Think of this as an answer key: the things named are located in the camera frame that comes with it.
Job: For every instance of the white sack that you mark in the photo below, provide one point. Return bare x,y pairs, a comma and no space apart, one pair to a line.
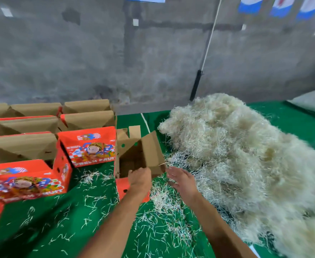
313,100

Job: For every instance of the person's left forearm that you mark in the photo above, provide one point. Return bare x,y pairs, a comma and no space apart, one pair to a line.
112,231

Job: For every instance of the person's left hand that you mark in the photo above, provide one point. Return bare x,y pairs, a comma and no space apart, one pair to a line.
140,182

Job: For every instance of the person's right forearm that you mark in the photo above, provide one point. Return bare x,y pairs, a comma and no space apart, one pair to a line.
222,233

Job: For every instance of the person's right hand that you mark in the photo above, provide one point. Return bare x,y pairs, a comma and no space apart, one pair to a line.
183,184

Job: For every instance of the group of red fruit boxes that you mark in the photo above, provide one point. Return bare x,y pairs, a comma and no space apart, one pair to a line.
28,145

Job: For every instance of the pile of shredded paper filler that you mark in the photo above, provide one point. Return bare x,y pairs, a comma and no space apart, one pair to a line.
243,153

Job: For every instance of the white printed paper sheet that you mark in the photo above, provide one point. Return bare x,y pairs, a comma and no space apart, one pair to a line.
254,252

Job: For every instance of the white pole with black grip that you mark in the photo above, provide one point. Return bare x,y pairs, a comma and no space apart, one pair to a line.
196,83

